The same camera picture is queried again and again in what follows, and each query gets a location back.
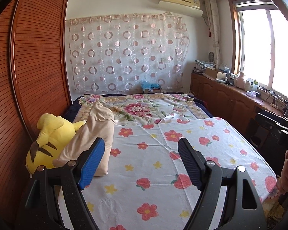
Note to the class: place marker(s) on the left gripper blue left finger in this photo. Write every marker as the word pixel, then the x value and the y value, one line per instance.
pixel 88 162

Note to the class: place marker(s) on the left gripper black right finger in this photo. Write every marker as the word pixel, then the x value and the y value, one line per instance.
pixel 193 162

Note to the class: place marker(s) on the beige printed t-shirt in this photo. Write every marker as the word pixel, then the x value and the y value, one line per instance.
pixel 99 124

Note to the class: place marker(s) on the person right hand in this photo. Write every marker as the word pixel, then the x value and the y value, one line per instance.
pixel 283 181

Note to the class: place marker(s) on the yellow plush toy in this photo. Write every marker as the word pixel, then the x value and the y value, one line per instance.
pixel 55 133

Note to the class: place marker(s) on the floral rose blanket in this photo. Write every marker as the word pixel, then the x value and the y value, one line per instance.
pixel 143 109

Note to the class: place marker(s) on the wooden sideboard cabinet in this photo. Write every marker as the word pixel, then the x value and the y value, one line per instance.
pixel 229 103

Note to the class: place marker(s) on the pink bottle on sill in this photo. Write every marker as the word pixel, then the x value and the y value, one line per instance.
pixel 239 81

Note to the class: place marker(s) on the blue tissue box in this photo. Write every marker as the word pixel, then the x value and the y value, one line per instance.
pixel 150 88

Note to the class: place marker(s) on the cardboard box on cabinet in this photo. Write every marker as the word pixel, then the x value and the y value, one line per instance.
pixel 214 74

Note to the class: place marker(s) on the stack of papers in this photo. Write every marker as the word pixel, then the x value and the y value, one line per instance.
pixel 201 66

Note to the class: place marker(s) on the sheer circle pattern curtain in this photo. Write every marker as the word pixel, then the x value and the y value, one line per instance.
pixel 116 54

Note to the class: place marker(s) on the tied window curtain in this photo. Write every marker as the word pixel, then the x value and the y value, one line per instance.
pixel 213 21

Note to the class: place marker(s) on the window with wooden frame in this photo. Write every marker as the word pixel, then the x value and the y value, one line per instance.
pixel 260 33

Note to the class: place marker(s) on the wall air conditioner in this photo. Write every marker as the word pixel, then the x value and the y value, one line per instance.
pixel 184 7

